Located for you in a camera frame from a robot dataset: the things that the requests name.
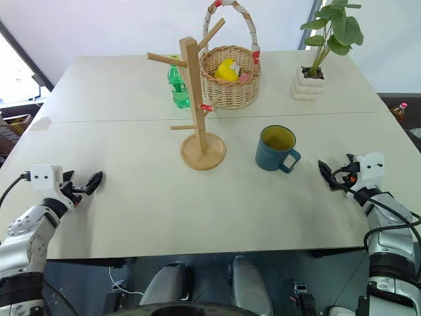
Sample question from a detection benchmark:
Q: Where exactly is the cardboard boxes pile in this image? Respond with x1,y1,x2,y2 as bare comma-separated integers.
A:
0,111,34,156

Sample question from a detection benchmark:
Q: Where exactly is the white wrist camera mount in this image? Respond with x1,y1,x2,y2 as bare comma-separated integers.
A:
30,164,76,212
356,151,386,189

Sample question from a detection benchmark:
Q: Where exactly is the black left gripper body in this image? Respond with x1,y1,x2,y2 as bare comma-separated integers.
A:
59,180,87,207

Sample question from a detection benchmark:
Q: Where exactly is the green plastic bottle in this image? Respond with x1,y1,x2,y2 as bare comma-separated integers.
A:
167,55,191,110

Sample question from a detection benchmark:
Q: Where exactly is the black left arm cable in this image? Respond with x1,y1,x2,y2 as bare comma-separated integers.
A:
0,173,32,207

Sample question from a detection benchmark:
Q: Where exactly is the grey robot leg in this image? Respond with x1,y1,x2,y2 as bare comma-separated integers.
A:
227,255,274,316
138,261,194,307

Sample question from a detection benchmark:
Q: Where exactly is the green leafy plant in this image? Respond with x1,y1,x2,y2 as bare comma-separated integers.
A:
299,0,365,78

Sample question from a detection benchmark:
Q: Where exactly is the orange drink bottle pink cap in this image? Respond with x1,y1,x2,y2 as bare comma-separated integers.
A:
389,101,409,125

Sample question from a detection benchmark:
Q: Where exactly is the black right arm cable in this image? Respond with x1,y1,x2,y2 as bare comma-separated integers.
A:
331,167,421,254

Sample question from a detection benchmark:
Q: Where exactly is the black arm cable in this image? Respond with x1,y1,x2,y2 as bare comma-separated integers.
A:
331,167,421,254
0,173,32,207

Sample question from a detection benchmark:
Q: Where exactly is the dark rounded robot torso rim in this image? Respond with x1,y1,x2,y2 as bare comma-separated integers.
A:
130,300,253,316

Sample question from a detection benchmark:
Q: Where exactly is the white cable under table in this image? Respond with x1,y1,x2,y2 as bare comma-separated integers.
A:
109,265,145,296

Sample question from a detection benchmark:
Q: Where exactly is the small white block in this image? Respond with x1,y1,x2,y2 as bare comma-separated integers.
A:
30,117,52,132

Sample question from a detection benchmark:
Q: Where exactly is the wooden mug tree stand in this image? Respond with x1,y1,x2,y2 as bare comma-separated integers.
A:
146,18,228,172

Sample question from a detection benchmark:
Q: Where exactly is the wicker basket with handle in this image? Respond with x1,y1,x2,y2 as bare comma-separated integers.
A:
199,0,262,111

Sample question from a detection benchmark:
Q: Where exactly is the white wavy plant pot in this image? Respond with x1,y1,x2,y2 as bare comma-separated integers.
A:
290,65,328,103

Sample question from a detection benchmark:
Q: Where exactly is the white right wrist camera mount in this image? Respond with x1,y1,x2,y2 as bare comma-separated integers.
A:
356,151,386,189

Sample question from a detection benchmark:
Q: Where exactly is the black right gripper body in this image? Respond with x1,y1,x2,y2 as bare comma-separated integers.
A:
341,153,360,186

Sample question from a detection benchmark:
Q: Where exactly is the yellow toy in basket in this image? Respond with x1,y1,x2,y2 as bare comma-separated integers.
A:
214,58,240,82

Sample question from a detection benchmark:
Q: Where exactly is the black stand in background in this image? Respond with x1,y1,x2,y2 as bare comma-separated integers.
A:
30,72,46,100

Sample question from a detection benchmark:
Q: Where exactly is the blue mug yellow inside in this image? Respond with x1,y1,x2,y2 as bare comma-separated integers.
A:
255,124,302,174

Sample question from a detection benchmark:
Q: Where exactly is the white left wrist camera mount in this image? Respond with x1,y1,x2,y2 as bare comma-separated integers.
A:
30,164,76,212

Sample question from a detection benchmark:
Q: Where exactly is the black device under table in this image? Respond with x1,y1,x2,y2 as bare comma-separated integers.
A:
102,278,128,314
288,278,317,311

